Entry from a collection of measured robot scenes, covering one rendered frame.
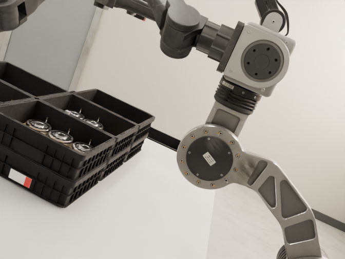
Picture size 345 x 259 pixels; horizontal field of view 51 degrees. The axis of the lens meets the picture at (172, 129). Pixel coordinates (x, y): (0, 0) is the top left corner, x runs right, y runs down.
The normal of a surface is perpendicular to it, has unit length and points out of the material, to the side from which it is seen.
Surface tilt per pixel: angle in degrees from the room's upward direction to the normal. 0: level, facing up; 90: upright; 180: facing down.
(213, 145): 90
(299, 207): 90
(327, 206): 90
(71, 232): 0
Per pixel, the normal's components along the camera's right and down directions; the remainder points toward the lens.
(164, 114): -0.17, 0.22
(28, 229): 0.39, -0.88
